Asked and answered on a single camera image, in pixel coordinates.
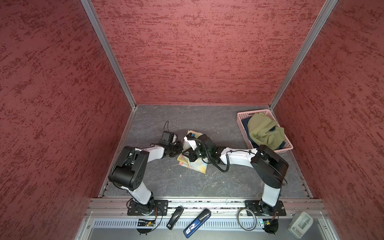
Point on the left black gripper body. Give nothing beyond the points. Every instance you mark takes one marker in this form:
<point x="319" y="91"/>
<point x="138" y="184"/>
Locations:
<point x="175" y="149"/>

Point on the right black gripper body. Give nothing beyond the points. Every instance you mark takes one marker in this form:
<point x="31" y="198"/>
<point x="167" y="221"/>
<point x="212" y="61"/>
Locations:
<point x="198" y="153"/>

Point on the floral pastel skirt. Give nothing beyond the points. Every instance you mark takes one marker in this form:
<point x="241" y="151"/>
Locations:
<point x="197" y="165"/>

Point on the olive green skirt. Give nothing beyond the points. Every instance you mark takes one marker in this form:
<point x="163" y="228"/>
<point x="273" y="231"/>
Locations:
<point x="265" y="132"/>

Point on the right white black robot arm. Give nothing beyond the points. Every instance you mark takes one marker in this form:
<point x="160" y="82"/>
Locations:
<point x="270" y="167"/>

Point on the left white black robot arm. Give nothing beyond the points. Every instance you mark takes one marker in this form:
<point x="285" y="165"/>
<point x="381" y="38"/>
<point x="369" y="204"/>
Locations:
<point x="129" y="170"/>

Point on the dark blue skirt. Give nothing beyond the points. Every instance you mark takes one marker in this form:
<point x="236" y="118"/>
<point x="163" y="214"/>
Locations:
<point x="249" y="135"/>

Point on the pink plastic basket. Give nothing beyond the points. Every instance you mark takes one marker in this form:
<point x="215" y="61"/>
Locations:
<point x="259" y="127"/>

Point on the left circuit board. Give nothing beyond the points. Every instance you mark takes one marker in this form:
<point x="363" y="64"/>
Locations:
<point x="142" y="223"/>

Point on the circuit board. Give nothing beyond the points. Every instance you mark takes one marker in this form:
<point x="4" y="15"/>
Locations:
<point x="142" y="223"/>
<point x="271" y="226"/>

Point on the blue black stapler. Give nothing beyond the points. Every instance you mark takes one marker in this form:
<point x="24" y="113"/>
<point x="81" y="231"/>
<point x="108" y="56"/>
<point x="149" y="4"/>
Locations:
<point x="197" y="223"/>

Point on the right circuit board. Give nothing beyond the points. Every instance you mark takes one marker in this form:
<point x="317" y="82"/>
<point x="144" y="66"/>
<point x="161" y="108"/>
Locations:
<point x="271" y="226"/>

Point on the grey plastic holder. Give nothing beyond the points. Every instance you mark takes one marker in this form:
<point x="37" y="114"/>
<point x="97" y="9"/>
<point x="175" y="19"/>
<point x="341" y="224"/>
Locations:
<point x="300" y="224"/>

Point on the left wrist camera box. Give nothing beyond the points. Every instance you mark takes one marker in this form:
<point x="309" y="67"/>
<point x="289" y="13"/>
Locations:
<point x="168" y="138"/>

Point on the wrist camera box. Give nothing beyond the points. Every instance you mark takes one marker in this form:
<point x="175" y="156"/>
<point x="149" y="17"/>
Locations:
<point x="191" y="140"/>
<point x="168" y="138"/>

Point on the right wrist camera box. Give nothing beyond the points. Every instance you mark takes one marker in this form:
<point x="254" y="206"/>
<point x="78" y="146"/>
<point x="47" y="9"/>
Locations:
<point x="191" y="140"/>

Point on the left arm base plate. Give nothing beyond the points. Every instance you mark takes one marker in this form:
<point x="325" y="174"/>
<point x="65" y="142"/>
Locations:
<point x="157" y="206"/>

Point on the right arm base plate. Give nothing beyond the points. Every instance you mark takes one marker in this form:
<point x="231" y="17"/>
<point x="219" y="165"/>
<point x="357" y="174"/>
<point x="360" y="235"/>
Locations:
<point x="259" y="208"/>

